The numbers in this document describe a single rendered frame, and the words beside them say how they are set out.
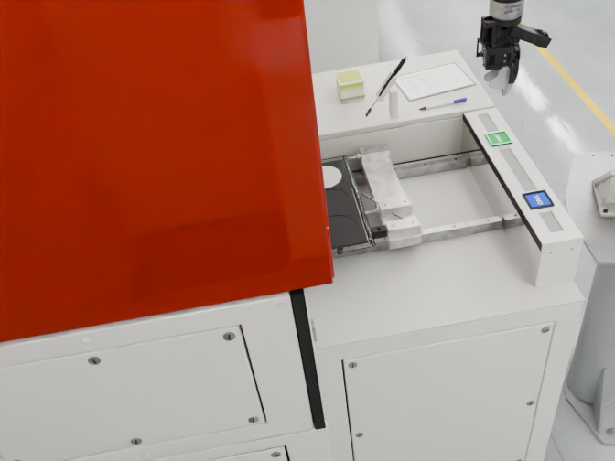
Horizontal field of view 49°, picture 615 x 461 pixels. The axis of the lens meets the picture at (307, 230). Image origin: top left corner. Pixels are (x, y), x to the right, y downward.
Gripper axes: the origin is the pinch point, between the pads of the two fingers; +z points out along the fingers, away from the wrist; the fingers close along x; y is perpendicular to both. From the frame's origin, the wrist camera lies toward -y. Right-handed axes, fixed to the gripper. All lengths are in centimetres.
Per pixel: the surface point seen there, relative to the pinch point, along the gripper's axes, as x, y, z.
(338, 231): 18, 47, 21
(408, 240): 22.5, 30.8, 23.2
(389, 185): 1.1, 30.5, 22.6
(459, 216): 11.5, 14.2, 28.6
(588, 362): 23, -26, 89
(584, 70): -177, -121, 111
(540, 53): -203, -106, 111
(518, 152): 6.8, -2.0, 14.6
